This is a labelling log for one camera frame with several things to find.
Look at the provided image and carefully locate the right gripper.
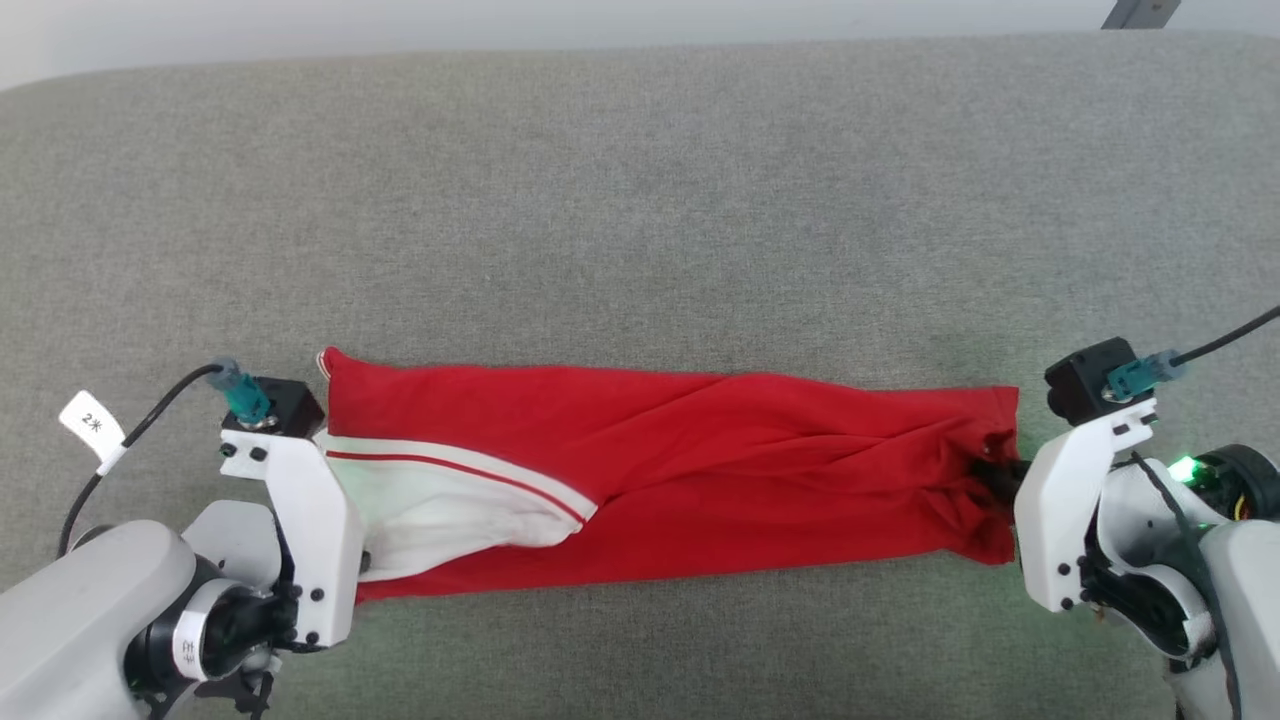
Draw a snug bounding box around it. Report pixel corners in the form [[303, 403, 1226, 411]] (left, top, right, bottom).
[[970, 444, 1280, 672]]

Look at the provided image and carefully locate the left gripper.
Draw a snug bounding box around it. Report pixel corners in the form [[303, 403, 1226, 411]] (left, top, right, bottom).
[[124, 499, 303, 703]]

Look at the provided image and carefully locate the red white sports garment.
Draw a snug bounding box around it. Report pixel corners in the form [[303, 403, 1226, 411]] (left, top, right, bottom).
[[316, 345, 1022, 607]]

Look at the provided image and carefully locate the white right camera bracket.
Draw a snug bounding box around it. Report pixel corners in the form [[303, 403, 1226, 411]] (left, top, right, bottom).
[[1013, 397, 1159, 614]]

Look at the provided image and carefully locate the white camera bracket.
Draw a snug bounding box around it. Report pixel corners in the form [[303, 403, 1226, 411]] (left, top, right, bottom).
[[218, 429, 365, 650], [1013, 397, 1159, 614]]

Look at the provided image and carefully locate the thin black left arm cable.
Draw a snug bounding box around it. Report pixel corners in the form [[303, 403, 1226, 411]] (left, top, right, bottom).
[[235, 668, 277, 720]]

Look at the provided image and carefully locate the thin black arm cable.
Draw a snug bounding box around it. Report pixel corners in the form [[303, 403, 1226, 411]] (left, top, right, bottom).
[[235, 668, 277, 720], [1130, 450, 1247, 720]]

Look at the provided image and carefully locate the white left camera bracket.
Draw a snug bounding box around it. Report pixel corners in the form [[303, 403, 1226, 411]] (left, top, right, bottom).
[[218, 429, 365, 650]]

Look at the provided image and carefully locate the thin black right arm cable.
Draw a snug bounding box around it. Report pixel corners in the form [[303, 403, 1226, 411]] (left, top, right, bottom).
[[1130, 450, 1247, 720]]

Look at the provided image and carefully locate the black left camera cable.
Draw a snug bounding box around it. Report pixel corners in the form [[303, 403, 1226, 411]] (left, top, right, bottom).
[[57, 357, 273, 558]]

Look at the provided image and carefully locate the white cable label tag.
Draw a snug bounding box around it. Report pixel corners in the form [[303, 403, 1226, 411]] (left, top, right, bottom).
[[59, 389, 127, 477]]

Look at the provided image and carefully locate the grey metal post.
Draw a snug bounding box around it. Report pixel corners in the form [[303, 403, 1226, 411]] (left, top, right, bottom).
[[1101, 0, 1182, 30]]

